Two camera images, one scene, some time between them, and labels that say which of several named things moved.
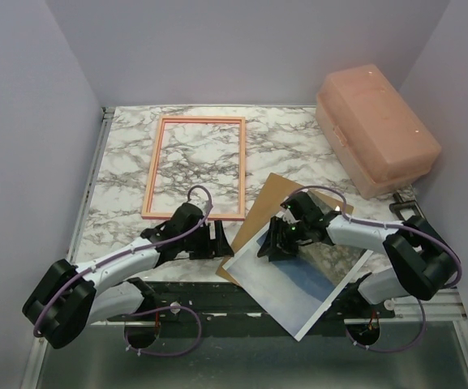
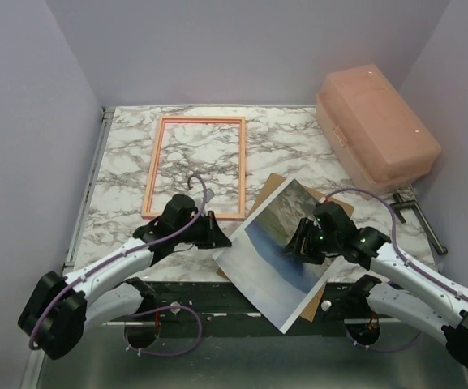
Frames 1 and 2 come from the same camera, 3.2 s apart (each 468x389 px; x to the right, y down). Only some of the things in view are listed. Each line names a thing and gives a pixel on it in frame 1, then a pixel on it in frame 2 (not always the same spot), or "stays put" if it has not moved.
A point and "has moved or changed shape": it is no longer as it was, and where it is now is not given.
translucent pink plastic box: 379,140 stays put
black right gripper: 285,250 to 294,247
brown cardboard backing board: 264,204 to 311,311
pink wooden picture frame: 156,159 stays put
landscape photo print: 299,292 has moved or changed shape
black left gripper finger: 223,250 to 213,239
